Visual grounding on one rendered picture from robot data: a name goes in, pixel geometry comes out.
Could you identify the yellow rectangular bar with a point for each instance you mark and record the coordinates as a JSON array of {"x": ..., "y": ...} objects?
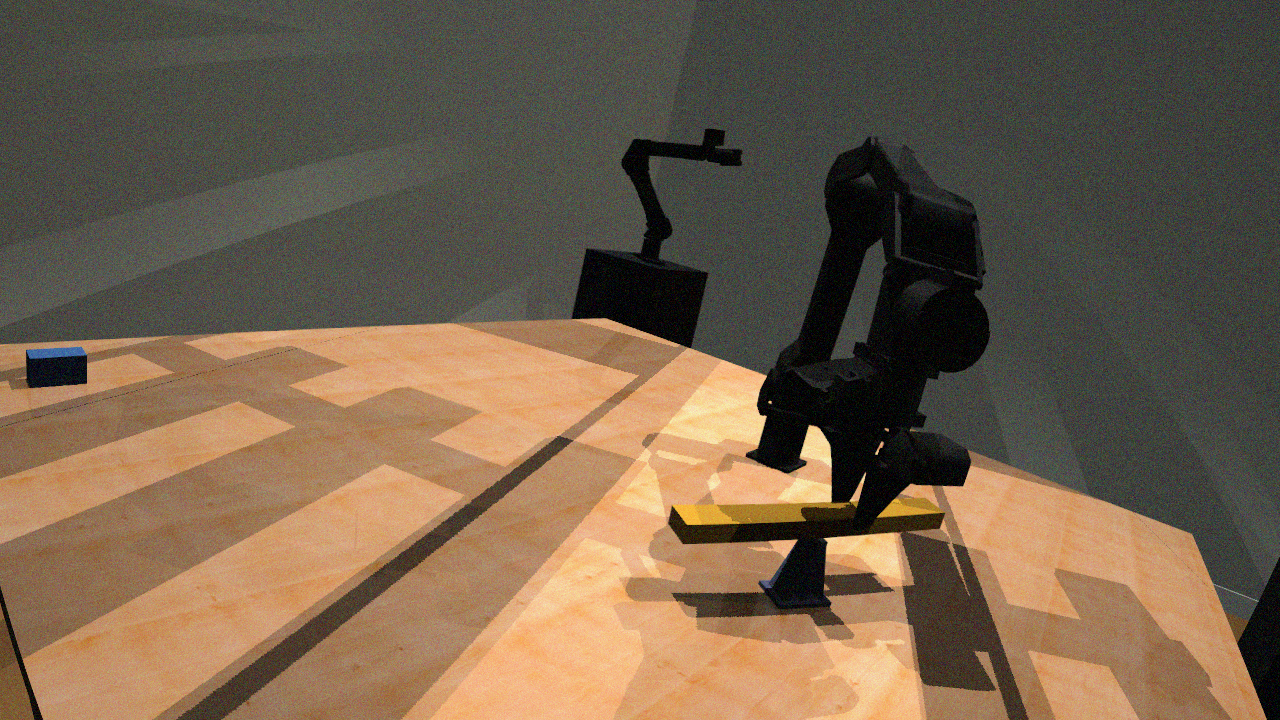
[{"x": 745, "y": 523}]

